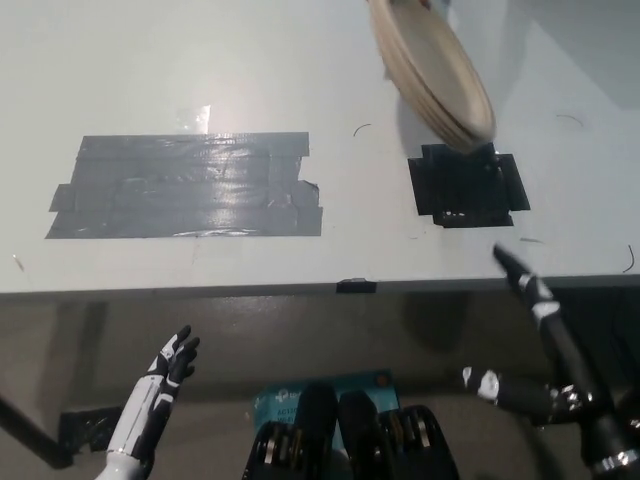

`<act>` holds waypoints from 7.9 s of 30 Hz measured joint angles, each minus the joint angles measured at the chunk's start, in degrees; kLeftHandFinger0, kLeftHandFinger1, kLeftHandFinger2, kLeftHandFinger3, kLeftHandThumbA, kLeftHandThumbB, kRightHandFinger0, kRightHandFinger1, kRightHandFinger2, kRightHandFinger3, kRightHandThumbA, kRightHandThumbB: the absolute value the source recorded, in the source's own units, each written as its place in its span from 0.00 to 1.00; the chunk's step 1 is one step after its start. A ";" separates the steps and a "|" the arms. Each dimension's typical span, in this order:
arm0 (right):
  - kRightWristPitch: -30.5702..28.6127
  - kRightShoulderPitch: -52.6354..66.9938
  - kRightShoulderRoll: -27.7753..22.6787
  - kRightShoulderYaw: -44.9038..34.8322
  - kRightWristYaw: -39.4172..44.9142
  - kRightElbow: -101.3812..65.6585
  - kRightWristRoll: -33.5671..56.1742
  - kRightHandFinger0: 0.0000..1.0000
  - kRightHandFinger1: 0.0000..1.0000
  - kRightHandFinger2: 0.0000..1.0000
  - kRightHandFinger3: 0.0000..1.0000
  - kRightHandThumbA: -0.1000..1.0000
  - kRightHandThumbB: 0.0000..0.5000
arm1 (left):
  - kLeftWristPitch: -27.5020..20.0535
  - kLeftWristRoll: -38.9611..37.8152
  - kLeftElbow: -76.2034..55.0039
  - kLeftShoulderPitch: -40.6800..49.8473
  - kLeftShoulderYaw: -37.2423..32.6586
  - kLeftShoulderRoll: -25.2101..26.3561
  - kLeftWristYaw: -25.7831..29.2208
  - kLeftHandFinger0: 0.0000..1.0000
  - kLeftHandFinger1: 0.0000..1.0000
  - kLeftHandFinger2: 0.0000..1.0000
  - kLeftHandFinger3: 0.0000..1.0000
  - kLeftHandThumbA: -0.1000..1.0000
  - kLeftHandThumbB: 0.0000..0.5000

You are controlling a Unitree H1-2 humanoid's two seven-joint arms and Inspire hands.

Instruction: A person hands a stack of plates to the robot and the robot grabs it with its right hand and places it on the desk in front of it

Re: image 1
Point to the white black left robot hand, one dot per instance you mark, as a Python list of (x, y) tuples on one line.
[(150, 400)]

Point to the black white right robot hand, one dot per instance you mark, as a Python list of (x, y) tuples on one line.
[(565, 350)]

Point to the stack of beige paper plates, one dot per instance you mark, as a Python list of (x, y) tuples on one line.
[(430, 65)]

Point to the black metal bar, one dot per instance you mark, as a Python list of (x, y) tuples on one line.
[(35, 435)]

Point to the teal router box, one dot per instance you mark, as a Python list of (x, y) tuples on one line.
[(280, 400)]

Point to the gray duct tape patch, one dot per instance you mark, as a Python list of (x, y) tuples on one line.
[(190, 190)]

